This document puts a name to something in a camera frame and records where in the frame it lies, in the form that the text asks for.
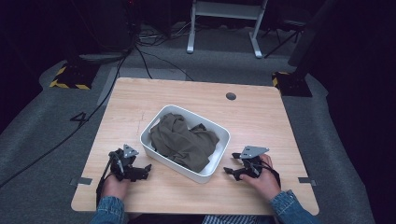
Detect person's right hand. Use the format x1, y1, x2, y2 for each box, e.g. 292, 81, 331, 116
240, 154, 282, 203

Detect black right gripper strap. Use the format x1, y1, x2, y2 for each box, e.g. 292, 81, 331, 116
262, 161, 282, 189

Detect white metal desk frame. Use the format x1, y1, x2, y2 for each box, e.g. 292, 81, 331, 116
186, 0, 269, 60

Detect olive green cloth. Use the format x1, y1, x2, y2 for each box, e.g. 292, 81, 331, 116
149, 112, 220, 174

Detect black gripper strap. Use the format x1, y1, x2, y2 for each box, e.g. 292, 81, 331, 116
95, 151, 115, 207
262, 161, 282, 189

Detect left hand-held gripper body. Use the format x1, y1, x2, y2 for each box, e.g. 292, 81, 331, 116
108, 144, 140, 182

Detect black left gripper strap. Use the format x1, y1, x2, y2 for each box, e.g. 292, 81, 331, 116
95, 151, 115, 207

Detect black tripod legs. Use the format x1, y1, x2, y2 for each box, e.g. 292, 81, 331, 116
263, 19, 307, 59

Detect person's striped clothing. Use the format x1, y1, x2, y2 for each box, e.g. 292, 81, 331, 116
201, 214, 276, 224

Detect long black floor cable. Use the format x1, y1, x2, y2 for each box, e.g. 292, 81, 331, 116
0, 54, 129, 189

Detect black yellow striped stand base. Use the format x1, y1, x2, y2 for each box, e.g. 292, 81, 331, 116
49, 64, 96, 91
271, 71, 314, 98

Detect dark cloth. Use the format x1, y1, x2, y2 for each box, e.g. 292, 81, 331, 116
190, 122, 208, 133

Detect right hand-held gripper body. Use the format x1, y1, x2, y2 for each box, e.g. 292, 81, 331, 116
239, 145, 271, 180

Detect dark slanted stand post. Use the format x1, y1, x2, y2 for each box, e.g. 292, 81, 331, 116
287, 0, 340, 78

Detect white plastic bin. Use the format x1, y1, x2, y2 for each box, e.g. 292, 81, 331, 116
139, 104, 232, 184

